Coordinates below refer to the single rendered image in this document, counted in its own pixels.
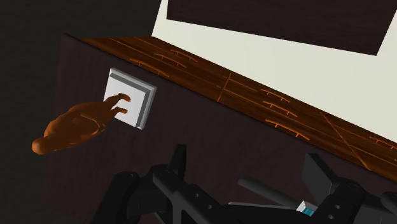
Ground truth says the dark brown wall panel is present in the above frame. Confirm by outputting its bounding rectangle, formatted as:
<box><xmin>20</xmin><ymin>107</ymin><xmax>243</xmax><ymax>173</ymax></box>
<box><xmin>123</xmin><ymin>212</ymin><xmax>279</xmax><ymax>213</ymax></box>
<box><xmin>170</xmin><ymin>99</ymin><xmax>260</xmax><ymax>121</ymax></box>
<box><xmin>166</xmin><ymin>0</ymin><xmax>397</xmax><ymax>57</ymax></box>

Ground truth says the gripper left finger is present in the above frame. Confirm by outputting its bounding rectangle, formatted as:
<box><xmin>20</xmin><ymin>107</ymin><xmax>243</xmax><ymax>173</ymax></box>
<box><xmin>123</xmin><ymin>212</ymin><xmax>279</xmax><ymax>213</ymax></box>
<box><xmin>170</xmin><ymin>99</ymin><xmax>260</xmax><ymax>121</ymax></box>
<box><xmin>90</xmin><ymin>143</ymin><xmax>246</xmax><ymax>224</ymax></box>

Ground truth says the brown body figure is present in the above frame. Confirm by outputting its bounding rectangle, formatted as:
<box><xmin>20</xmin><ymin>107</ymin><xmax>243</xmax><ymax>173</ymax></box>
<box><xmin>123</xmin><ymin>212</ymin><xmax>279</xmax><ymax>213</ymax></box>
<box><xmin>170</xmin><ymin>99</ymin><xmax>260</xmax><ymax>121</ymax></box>
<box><xmin>31</xmin><ymin>93</ymin><xmax>132</xmax><ymax>155</ymax></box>

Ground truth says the white square flat box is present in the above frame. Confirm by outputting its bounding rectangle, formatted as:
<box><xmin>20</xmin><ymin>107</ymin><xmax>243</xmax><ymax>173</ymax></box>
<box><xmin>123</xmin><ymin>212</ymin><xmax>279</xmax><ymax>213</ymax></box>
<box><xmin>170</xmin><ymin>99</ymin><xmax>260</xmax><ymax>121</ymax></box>
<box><xmin>103</xmin><ymin>67</ymin><xmax>158</xmax><ymax>130</ymax></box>

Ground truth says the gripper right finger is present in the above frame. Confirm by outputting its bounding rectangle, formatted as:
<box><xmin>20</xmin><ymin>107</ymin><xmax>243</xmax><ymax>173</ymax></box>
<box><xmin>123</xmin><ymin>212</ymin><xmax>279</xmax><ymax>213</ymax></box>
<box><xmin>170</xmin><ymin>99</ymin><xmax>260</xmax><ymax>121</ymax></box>
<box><xmin>302</xmin><ymin>152</ymin><xmax>397</xmax><ymax>224</ymax></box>

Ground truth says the dark brown wooden table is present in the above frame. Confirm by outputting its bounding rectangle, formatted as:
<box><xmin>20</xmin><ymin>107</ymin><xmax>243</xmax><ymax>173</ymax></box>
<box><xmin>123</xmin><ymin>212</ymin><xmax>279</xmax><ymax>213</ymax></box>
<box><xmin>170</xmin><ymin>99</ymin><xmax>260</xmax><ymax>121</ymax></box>
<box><xmin>41</xmin><ymin>33</ymin><xmax>397</xmax><ymax>224</ymax></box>

